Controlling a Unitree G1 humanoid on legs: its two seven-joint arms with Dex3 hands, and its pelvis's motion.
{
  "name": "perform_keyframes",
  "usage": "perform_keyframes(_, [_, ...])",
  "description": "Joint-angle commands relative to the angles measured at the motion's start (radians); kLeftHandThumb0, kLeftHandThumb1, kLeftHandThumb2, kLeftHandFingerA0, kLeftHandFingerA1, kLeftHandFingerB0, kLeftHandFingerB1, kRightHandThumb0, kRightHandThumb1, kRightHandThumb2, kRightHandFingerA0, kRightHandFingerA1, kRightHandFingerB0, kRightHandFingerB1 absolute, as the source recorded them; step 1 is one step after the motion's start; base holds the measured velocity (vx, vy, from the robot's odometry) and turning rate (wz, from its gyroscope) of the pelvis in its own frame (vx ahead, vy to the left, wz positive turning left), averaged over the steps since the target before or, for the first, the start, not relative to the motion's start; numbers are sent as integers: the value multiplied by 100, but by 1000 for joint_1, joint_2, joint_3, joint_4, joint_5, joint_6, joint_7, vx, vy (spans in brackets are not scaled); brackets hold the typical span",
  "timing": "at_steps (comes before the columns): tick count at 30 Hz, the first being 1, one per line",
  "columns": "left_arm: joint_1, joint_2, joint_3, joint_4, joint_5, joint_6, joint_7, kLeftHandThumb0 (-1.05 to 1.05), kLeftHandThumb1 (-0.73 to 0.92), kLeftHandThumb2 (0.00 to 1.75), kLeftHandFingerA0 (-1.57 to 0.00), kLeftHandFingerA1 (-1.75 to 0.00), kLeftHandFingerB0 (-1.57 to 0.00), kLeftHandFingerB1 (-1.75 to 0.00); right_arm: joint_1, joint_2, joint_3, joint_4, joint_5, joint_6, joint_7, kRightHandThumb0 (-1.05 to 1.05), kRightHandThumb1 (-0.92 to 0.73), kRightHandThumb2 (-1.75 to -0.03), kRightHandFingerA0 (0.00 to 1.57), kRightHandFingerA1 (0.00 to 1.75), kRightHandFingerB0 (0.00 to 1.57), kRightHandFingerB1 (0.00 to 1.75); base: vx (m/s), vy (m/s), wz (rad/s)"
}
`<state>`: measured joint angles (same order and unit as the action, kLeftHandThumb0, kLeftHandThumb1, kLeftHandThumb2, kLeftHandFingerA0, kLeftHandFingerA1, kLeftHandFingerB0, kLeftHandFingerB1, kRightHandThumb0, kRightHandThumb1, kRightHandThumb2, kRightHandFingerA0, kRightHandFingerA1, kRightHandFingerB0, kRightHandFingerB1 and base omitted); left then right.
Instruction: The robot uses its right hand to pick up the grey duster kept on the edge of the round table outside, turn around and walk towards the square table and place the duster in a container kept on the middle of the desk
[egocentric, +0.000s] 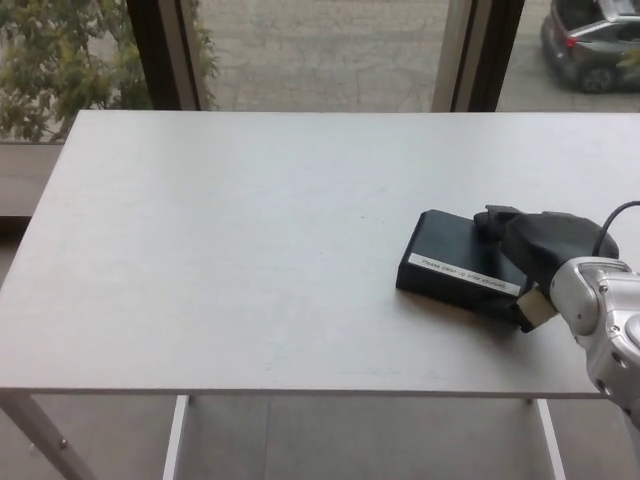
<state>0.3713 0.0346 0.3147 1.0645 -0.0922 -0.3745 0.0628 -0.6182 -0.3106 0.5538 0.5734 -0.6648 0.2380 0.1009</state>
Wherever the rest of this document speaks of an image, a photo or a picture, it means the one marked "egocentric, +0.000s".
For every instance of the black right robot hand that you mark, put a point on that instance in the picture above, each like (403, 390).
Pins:
(545, 240)

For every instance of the brown window sill ledge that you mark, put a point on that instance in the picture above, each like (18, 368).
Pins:
(25, 175)

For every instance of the dark window frame post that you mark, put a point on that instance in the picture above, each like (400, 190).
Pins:
(482, 50)
(160, 50)

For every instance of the white rectangular table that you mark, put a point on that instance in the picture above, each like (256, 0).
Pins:
(200, 250)

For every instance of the green leafy tree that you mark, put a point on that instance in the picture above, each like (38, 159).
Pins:
(60, 70)

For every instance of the grey parked car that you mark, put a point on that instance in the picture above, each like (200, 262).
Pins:
(585, 45)

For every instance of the black holder box white label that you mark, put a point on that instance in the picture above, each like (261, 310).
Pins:
(442, 242)

